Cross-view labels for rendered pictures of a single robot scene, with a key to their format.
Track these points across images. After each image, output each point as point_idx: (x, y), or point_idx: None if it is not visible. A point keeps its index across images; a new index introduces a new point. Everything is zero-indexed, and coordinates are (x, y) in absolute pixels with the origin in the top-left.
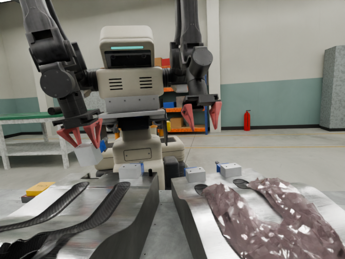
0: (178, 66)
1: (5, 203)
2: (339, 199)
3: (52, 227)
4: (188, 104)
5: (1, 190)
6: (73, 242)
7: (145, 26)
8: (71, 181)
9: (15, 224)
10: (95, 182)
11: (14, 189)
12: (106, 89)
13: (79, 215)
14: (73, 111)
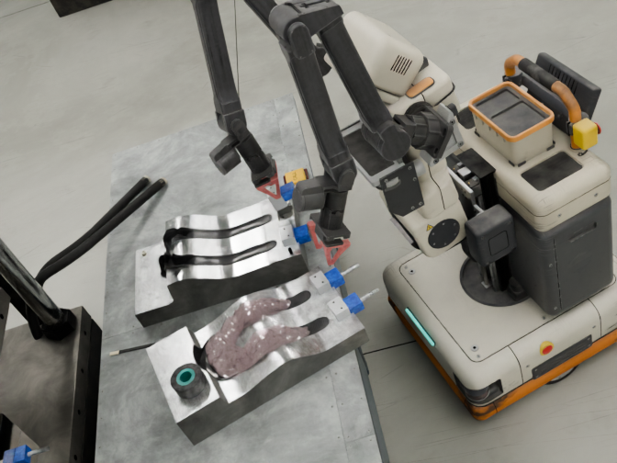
0: None
1: (281, 171)
2: (350, 417)
3: (207, 250)
4: (308, 223)
5: (299, 143)
6: (186, 269)
7: (372, 45)
8: (270, 208)
9: (211, 231)
10: (272, 224)
11: (305, 150)
12: None
13: (231, 248)
14: (251, 170)
